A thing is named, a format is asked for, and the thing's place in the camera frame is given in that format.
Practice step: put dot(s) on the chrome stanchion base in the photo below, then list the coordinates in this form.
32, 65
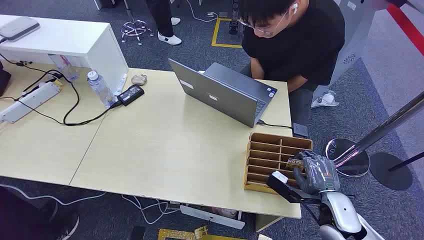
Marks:
351, 165

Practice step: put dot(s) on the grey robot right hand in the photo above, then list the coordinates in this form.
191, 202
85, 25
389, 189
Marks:
319, 175

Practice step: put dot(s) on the chrome stool base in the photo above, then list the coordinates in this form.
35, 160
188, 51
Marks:
136, 28

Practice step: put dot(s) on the black stand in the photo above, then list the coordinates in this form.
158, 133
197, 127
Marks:
234, 20

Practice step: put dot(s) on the red barrier belt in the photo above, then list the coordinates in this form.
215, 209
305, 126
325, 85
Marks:
405, 26

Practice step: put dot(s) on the seated person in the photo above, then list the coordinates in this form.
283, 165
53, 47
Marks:
298, 43

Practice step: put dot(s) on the clear plastic water bottle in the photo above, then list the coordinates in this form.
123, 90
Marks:
100, 89

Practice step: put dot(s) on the chrome stanchion pole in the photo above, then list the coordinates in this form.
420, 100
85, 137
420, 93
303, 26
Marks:
381, 129

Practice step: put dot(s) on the wooden slotted card holder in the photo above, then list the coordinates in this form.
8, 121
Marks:
265, 149

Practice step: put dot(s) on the white desk riser shelf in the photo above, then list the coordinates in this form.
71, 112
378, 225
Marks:
73, 39

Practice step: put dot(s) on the black round stanchion base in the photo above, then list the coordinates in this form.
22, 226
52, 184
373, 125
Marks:
391, 174

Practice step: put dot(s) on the black shoe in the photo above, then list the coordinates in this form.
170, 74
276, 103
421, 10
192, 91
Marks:
63, 225

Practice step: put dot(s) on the crumpled white plastic bag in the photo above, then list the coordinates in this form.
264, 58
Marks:
326, 99

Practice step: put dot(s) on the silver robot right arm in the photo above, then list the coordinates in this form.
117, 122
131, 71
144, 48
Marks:
341, 212

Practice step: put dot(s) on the grey open laptop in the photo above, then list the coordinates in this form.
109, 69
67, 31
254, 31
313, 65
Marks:
218, 96

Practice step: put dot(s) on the standing person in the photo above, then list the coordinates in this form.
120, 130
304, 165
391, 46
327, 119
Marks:
164, 20

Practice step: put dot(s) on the beige earbuds case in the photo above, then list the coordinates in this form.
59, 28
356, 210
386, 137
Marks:
138, 80

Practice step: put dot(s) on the black power adapter brick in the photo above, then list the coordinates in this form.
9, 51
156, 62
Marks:
131, 95

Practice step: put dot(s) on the yellow cardboard piece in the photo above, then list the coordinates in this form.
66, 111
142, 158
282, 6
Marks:
185, 234

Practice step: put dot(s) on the grey flat device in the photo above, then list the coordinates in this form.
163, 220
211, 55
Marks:
18, 28

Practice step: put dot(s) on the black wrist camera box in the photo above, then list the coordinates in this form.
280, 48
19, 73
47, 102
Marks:
285, 191

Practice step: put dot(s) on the black laptop charger brick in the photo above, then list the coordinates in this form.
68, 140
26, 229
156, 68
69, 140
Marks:
300, 130

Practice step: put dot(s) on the black monitor edge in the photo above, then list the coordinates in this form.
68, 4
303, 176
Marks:
4, 79

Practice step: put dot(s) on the small brown card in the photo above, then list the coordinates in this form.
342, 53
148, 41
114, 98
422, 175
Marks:
294, 163

